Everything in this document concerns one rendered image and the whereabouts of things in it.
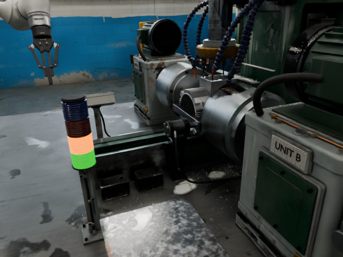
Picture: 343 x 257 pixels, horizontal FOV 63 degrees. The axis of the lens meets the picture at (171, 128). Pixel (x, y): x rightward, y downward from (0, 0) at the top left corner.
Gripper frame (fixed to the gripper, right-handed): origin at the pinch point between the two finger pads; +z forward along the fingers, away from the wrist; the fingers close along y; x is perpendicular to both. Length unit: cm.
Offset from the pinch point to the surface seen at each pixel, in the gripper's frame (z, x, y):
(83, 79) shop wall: -108, 525, 49
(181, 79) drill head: 10, -12, 55
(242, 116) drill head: 31, -59, 52
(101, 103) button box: 14.8, -3.5, 19.0
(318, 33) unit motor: 16, -85, 57
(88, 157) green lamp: 34, -55, 8
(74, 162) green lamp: 35, -53, 4
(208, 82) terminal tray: 16, -30, 59
